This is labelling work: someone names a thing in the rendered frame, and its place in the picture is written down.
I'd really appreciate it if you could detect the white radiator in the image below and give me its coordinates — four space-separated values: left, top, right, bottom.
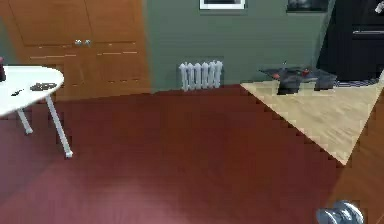
178 60 224 92

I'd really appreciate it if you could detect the white framed picture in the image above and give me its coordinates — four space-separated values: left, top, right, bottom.
199 0 246 11

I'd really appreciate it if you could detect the dark glass coffee table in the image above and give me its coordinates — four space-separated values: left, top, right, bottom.
259 64 338 96

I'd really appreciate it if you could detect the orange wooden cupboard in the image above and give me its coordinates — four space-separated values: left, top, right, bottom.
0 0 152 102

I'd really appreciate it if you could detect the dark flat object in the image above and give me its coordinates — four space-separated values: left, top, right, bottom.
29 82 58 92

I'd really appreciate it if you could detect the dark framed picture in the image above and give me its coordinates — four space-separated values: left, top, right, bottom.
286 0 330 13

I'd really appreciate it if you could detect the striped dark rug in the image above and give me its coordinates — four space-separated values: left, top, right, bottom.
334 78 381 88

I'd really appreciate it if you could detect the white round table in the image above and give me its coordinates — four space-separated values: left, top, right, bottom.
0 65 74 159

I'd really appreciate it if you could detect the grey round object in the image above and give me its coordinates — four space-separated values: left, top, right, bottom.
315 200 365 224

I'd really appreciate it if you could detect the black cabinet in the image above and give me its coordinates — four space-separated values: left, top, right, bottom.
316 0 384 82

